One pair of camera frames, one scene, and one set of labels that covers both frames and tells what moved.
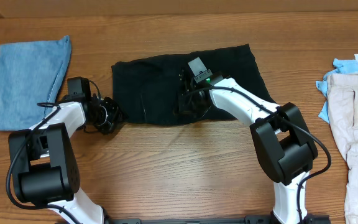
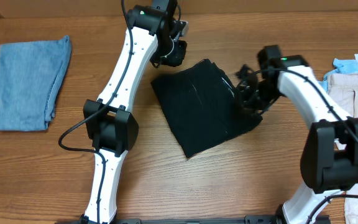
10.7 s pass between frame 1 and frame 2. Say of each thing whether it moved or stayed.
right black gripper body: moved
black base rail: stayed
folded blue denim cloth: stayed
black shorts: moved
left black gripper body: moved
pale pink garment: stayed
